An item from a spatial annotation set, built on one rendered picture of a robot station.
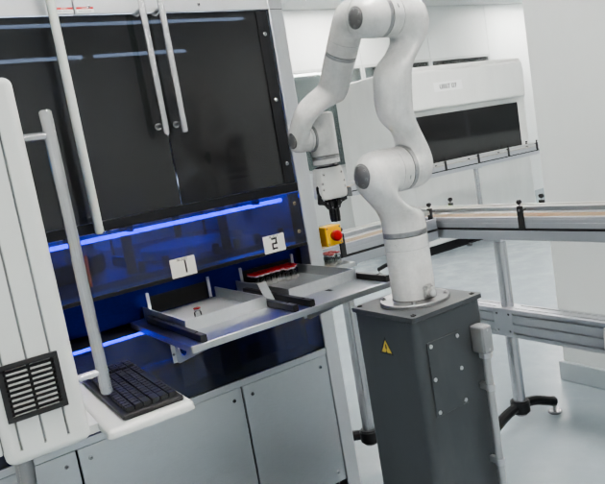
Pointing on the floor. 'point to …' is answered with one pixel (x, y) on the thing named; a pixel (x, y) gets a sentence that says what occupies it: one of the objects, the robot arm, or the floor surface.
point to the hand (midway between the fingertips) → (334, 214)
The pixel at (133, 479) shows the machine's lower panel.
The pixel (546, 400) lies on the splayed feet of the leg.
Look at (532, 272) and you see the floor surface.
